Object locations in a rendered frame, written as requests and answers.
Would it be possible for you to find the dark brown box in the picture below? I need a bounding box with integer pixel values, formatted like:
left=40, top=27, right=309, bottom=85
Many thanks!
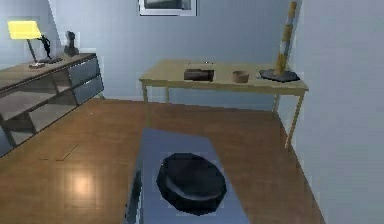
left=183, top=68, right=215, bottom=83

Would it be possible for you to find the yellow shade table lamp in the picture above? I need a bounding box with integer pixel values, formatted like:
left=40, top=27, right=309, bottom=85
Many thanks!
left=7, top=19, right=46, bottom=70

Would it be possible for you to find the black round bowl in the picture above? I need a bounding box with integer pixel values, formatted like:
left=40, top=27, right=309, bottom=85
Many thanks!
left=156, top=152, right=228, bottom=214

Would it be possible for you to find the black figure statuette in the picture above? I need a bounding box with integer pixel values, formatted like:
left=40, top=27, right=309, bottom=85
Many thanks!
left=36, top=34, right=64, bottom=64

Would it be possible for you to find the beige wooden side table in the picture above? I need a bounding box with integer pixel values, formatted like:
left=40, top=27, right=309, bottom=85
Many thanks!
left=138, top=58, right=309, bottom=150

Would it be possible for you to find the brown shelf sideboard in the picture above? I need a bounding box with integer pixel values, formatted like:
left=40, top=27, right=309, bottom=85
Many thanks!
left=0, top=52, right=105, bottom=158

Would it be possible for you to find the dark grey bust statue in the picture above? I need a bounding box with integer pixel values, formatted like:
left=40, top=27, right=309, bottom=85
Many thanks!
left=63, top=30, right=80, bottom=57

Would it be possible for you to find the small brown bowl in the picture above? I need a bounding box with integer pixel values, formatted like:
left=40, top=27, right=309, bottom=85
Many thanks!
left=232, top=70, right=250, bottom=84

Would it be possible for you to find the blue glass coffee table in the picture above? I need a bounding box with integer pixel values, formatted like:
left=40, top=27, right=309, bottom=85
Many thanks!
left=123, top=127, right=252, bottom=224

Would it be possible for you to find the white framed wall picture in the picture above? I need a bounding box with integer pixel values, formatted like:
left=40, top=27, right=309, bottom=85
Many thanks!
left=138, top=0, right=198, bottom=17

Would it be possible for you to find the yellow floor lamp black base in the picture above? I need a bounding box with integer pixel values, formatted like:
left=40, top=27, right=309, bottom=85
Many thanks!
left=258, top=1, right=301, bottom=83

